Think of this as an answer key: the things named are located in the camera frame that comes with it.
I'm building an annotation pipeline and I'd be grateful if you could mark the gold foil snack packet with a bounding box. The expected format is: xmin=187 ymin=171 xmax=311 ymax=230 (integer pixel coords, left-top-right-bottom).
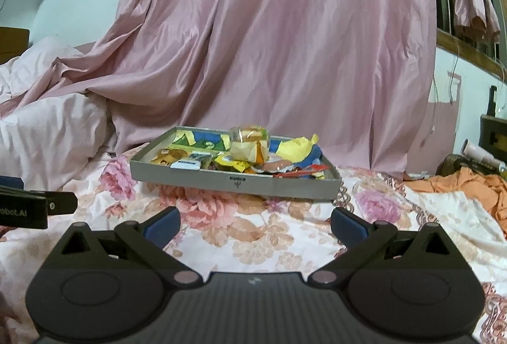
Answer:
xmin=151 ymin=147 xmax=189 ymax=166

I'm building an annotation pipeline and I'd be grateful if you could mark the red orange tofu snack packet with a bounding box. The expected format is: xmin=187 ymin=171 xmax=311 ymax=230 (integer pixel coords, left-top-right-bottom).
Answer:
xmin=274 ymin=164 xmax=329 ymax=178

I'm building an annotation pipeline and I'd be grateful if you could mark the navy milk powder stick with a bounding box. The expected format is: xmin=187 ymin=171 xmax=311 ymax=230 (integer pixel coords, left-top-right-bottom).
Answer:
xmin=170 ymin=153 xmax=212 ymax=171

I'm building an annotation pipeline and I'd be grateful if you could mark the yellow green snack packet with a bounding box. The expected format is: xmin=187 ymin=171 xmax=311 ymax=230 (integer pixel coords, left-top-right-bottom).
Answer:
xmin=214 ymin=153 xmax=251 ymax=173

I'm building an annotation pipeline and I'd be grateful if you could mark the toast bread packet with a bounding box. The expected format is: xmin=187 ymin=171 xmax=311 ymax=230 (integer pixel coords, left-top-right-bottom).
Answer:
xmin=228 ymin=125 xmax=270 ymax=165

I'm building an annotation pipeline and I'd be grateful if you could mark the person left hand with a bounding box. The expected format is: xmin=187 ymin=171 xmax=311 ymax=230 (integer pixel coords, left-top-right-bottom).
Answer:
xmin=0 ymin=293 xmax=19 ymax=344

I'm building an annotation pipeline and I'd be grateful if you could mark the white pink duvet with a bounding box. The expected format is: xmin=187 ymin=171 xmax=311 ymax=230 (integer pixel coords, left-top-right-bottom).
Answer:
xmin=1 ymin=37 xmax=113 ymax=191

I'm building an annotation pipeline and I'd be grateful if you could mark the orange cloth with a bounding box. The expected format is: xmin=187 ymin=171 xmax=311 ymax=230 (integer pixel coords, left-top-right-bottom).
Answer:
xmin=404 ymin=167 xmax=507 ymax=235

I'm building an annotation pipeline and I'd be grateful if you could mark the floral bed sheet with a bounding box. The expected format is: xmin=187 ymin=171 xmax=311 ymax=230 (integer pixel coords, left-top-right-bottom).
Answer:
xmin=1 ymin=153 xmax=506 ymax=343

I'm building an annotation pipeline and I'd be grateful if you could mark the white rolled tube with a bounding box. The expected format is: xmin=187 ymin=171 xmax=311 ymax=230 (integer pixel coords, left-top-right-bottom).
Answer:
xmin=461 ymin=140 xmax=506 ymax=172

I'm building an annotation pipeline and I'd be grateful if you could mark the wooden headboard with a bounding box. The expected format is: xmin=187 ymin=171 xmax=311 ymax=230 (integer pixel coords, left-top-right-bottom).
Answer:
xmin=0 ymin=26 xmax=30 ymax=64

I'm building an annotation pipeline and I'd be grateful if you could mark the dark wooden furniture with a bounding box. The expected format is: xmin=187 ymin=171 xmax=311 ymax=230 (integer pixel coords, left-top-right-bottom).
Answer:
xmin=479 ymin=86 xmax=507 ymax=162

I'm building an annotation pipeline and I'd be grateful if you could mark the colourful painted paper liner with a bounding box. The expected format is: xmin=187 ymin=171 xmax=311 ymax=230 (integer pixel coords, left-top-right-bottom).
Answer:
xmin=165 ymin=131 xmax=321 ymax=175

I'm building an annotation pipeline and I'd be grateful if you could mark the grey cardboard tray box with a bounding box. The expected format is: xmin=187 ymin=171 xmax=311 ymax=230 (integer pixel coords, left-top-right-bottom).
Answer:
xmin=130 ymin=126 xmax=342 ymax=201

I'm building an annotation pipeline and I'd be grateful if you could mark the pink satin curtain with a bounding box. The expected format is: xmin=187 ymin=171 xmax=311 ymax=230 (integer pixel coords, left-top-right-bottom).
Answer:
xmin=1 ymin=0 xmax=437 ymax=175

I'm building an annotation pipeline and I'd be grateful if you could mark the wooden window frame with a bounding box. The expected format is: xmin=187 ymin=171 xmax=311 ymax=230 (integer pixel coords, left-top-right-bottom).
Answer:
xmin=425 ymin=0 xmax=507 ymax=80

